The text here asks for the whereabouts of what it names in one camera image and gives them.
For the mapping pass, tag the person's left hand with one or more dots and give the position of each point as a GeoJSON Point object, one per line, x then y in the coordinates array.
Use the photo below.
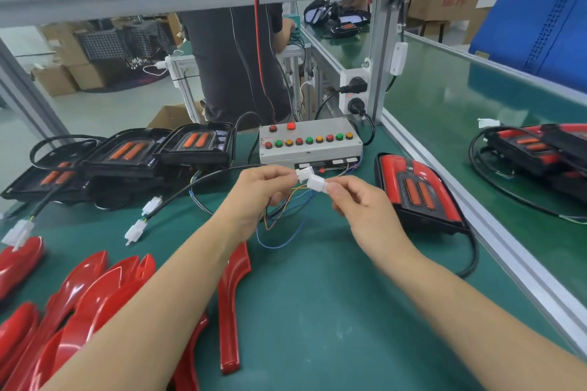
{"type": "Point", "coordinates": [252, 203]}

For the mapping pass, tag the person's right hand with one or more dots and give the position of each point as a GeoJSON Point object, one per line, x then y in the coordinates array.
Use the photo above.
{"type": "Point", "coordinates": [371, 217]}

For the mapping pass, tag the pile of black lamp housings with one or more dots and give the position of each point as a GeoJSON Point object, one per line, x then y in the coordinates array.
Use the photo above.
{"type": "Point", "coordinates": [128, 150]}

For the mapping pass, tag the person's right forearm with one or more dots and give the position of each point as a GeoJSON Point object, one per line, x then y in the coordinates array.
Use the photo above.
{"type": "Point", "coordinates": [486, 322]}

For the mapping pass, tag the person's left forearm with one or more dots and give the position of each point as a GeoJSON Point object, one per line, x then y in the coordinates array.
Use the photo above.
{"type": "Point", "coordinates": [147, 322]}

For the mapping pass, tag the beige test button box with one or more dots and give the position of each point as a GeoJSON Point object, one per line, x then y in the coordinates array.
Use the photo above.
{"type": "Point", "coordinates": [312, 152]}

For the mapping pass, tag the low open cardboard carton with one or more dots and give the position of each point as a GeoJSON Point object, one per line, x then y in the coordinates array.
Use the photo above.
{"type": "Point", "coordinates": [170, 118]}

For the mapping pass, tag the white metal stand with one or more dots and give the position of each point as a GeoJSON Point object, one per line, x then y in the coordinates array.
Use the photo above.
{"type": "Point", "coordinates": [182, 79]}

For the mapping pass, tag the white power strip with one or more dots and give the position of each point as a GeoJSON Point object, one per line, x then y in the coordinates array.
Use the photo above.
{"type": "Point", "coordinates": [347, 74]}

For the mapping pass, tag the pile of red lens covers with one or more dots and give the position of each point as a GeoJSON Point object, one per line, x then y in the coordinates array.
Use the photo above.
{"type": "Point", "coordinates": [82, 304]}

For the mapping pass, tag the large cardboard box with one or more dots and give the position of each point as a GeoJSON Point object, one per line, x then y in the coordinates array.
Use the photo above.
{"type": "Point", "coordinates": [87, 74]}

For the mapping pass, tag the black mesh basket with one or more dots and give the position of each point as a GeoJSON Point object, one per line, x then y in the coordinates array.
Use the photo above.
{"type": "Point", "coordinates": [105, 44]}

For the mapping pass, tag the small cardboard box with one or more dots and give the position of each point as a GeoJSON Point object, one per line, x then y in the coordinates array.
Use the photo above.
{"type": "Point", "coordinates": [55, 81]}

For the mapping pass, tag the blue plastic crate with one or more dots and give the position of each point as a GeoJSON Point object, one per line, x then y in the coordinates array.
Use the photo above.
{"type": "Point", "coordinates": [532, 33]}

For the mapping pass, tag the white switch box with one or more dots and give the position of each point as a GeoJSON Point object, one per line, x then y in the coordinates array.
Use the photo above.
{"type": "Point", "coordinates": [399, 58]}

